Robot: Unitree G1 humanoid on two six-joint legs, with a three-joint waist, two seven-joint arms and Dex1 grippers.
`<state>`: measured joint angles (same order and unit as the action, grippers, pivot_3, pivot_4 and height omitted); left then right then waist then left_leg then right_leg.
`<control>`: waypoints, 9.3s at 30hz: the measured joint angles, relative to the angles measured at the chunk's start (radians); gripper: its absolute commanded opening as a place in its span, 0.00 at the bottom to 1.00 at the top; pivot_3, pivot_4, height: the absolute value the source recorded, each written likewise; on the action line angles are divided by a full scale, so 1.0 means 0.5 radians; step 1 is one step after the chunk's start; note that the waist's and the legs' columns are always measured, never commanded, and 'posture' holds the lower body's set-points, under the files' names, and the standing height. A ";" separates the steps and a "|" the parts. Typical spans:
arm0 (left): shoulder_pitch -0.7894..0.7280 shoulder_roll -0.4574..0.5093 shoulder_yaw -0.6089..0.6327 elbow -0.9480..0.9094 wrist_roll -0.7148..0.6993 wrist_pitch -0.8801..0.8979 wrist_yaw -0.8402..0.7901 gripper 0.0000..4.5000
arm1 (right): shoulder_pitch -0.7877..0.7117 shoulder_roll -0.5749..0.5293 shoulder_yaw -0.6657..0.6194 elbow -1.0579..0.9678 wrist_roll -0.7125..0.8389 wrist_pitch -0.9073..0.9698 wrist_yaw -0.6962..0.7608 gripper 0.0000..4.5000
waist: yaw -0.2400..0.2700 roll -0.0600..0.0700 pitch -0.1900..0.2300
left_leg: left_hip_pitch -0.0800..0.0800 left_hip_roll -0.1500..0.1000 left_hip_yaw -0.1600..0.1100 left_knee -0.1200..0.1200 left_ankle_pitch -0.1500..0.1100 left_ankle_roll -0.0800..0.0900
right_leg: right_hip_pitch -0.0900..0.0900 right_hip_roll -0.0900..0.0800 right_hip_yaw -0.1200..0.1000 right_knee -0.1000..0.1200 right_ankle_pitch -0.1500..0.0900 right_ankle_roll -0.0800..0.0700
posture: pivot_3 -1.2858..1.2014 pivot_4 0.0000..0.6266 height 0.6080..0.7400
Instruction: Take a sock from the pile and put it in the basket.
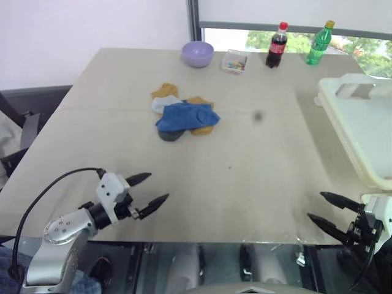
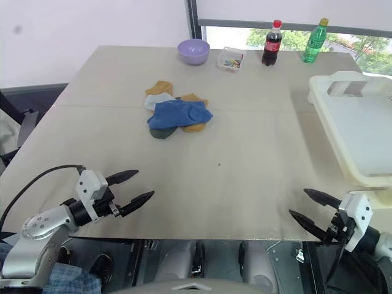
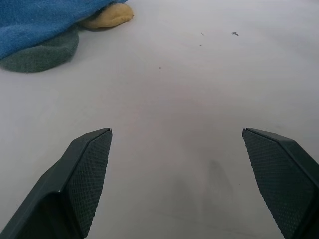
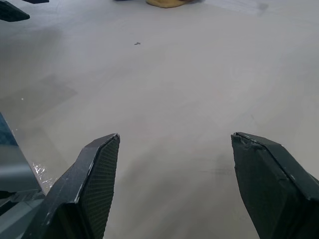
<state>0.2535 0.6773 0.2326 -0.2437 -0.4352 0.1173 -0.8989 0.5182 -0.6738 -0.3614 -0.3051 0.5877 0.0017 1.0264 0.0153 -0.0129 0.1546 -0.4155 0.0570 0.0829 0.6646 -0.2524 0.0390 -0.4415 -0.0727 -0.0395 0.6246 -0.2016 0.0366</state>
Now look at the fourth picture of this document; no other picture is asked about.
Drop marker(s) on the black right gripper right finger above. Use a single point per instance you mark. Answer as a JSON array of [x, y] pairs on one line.
[[269, 189]]

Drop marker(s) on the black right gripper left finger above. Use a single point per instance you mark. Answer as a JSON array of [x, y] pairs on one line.
[[74, 194]]

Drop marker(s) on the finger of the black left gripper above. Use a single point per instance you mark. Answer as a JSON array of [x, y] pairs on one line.
[[35, 1], [11, 12]]

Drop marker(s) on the mustard yellow sock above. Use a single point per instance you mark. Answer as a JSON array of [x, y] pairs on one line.
[[164, 3]]

